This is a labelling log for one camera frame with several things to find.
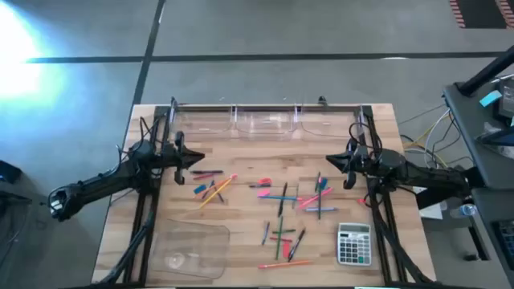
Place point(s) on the grey desk calculator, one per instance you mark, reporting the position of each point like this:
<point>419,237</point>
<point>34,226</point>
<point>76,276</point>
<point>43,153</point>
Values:
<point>354,245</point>

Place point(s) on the black diagonal pole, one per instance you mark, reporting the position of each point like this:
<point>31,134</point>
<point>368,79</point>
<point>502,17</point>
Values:
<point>488,72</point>

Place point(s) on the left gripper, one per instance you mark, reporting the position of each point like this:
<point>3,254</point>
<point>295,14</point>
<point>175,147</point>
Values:
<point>170,157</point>

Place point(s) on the black box on floor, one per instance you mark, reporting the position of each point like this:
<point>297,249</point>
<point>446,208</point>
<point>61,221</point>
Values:
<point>9,172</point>

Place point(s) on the small black floor object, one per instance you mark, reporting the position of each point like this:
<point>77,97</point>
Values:
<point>470,256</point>

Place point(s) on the orange-red printed eraser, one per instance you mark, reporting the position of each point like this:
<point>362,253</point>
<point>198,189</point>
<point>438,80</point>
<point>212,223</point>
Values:
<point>265,181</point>

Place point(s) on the red eraser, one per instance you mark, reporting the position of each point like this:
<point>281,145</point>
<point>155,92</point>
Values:
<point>286,249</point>

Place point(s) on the large clear plastic bin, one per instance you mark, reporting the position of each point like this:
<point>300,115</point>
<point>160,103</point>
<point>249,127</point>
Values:
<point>188,249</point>

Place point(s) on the blue pencil with red end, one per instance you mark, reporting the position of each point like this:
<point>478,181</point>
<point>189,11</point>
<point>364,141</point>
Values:
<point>273,197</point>

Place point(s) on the dark tablet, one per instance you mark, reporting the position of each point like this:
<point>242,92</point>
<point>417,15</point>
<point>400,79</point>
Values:
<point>498,138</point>

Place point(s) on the dark green pencil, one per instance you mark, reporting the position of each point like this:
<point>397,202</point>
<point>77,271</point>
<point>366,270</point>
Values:
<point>319,206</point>

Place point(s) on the lavender pen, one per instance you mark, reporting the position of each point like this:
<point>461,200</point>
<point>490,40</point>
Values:
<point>321,209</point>

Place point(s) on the yellow pencil with pink eraser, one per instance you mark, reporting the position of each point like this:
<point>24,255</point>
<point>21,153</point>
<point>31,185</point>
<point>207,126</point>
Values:
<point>217,193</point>

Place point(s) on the dark blue crayon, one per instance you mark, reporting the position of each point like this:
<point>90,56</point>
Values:
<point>219,195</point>

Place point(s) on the black mat with striped edges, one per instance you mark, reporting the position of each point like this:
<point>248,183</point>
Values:
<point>482,14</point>

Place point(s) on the clear water bottle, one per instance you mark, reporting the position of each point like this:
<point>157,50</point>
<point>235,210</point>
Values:
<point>463,210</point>

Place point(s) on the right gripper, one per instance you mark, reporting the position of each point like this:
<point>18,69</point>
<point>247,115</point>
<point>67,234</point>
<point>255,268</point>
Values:
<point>359,160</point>

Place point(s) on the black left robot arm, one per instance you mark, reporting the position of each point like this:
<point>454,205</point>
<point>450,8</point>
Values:
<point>100,182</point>

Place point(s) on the grey side desk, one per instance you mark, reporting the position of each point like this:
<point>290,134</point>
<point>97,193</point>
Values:
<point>482,168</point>

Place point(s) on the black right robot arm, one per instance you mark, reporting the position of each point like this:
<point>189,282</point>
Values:
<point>425,176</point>

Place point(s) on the small black frame knob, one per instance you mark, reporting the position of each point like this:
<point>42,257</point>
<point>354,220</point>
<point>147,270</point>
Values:
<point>321,100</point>
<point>173,101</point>

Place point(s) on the small red clip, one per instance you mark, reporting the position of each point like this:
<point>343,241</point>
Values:
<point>361,201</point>

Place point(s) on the black and silver pen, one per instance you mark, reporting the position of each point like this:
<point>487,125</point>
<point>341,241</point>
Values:
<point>296,244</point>

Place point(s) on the orange pencil with pink eraser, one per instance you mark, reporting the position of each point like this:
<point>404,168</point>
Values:
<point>285,264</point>
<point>221,183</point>

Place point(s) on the red crayon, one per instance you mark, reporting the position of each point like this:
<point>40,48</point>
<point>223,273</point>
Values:
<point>202,176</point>

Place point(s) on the black desk support beam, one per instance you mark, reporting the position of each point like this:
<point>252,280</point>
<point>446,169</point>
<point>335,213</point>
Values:
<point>431,199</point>

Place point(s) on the dark keyboard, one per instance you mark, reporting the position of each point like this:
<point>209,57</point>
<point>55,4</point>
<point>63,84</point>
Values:
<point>507,241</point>

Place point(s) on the blue sticky note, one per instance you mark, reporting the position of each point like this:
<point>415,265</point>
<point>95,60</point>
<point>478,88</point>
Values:
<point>490,98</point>

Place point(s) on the black floor stand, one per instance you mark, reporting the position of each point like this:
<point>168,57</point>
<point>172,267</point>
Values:
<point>16,197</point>

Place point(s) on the long dark pen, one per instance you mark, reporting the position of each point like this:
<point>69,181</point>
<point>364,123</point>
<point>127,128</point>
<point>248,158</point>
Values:
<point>282,199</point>

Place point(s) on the black box device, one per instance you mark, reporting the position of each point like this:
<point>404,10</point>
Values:
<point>507,100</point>

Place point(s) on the white paper sheet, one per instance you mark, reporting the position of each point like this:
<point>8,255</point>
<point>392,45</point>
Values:
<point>433,210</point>

